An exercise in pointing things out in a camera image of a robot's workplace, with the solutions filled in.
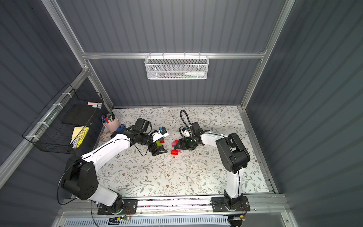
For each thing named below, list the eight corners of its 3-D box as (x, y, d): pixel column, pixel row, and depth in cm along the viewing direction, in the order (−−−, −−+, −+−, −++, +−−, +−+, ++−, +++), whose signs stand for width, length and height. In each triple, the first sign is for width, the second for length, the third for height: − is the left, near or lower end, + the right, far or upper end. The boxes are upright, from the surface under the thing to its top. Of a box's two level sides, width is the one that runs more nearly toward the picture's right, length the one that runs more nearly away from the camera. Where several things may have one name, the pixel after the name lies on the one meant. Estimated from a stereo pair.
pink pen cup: (107, 133, 106) (98, 121, 96) (111, 124, 112) (103, 112, 101) (118, 133, 106) (111, 121, 96) (121, 124, 112) (115, 112, 101)
